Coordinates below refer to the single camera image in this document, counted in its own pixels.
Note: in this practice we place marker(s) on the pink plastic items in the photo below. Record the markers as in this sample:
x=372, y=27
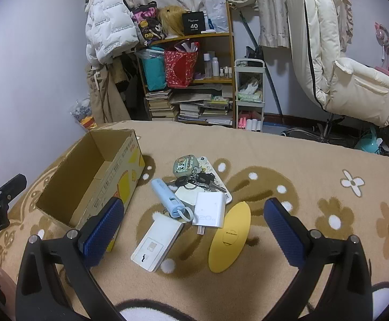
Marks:
x=244, y=123

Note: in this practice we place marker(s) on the green pole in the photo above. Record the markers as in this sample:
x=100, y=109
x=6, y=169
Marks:
x=271, y=83

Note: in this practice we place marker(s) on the tall clear bottle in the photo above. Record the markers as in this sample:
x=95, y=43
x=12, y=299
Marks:
x=207, y=65

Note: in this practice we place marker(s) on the black box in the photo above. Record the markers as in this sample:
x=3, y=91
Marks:
x=193, y=23

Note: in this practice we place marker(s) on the pile of books and papers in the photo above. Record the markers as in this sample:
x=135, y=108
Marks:
x=204, y=107

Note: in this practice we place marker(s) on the blonde wig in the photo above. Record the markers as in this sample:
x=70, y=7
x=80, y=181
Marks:
x=171, y=21

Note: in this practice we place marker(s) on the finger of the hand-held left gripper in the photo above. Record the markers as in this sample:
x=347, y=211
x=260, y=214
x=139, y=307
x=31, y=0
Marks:
x=12, y=189

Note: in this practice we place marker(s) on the white power bank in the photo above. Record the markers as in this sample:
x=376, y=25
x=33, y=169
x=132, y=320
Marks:
x=157, y=240

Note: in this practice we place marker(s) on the white patterned phone case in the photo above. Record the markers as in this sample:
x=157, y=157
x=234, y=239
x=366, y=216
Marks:
x=209, y=164

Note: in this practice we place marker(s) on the cartoon printed bag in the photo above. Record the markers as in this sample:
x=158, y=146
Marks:
x=147, y=23

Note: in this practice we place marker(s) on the white trolley cart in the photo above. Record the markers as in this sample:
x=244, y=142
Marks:
x=249, y=62

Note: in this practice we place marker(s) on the green tissue pack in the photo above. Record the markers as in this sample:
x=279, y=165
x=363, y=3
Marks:
x=249, y=97

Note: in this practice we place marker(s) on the pink fan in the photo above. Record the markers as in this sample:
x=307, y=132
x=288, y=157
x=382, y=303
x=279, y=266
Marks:
x=383, y=36

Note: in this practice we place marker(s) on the light blue power bank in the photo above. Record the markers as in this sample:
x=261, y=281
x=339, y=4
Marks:
x=167, y=200

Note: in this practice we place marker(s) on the white plastic bag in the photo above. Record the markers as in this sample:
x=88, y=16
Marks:
x=216, y=10

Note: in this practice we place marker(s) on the stack of old brown books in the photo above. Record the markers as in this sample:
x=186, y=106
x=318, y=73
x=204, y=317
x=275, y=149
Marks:
x=161, y=105

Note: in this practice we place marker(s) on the white rolls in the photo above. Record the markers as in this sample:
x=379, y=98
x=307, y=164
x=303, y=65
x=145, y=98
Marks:
x=256, y=125

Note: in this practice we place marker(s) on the cream padded chair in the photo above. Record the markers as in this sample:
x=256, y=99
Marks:
x=331, y=40

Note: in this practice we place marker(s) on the dark brown cloth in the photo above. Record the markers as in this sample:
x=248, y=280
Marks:
x=127, y=77

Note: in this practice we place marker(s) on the white charger plug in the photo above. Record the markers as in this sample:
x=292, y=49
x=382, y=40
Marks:
x=209, y=210

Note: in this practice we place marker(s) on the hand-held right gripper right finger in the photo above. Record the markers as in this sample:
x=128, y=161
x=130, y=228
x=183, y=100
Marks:
x=281, y=230

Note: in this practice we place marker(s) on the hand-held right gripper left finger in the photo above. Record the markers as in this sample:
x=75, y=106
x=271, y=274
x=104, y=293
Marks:
x=103, y=229

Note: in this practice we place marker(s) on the dark bag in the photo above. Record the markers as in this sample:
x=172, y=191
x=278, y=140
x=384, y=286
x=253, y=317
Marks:
x=254, y=53

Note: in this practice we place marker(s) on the bunch of keys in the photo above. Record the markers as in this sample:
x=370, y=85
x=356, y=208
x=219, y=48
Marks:
x=201, y=179

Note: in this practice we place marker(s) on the teal bag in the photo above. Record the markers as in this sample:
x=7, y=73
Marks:
x=154, y=70

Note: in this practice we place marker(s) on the red gift bag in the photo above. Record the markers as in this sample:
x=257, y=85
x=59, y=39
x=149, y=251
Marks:
x=179, y=67

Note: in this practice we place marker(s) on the white brown plush toy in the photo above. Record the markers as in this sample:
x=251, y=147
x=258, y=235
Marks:
x=251, y=85

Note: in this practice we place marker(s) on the white puffer jacket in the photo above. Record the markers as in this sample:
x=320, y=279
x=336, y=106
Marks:
x=107, y=16

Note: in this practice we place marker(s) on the teal watering can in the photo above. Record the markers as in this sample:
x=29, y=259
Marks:
x=368, y=142

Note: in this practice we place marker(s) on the yellow oval plate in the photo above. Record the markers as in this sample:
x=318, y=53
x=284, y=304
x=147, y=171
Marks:
x=229, y=237

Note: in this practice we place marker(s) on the bag of plush toys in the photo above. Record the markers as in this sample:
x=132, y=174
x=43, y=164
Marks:
x=82, y=115

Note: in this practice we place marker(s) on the printed cardboard box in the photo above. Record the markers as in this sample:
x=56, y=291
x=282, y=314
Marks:
x=80, y=174

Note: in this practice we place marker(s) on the green cartoon earbuds case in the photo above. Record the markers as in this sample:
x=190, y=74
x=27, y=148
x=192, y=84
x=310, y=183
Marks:
x=184, y=165

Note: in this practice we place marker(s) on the wooden bookshelf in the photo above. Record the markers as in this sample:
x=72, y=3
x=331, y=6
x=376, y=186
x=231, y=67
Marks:
x=230, y=40

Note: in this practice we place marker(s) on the beige coat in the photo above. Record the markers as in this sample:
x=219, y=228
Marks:
x=105, y=100

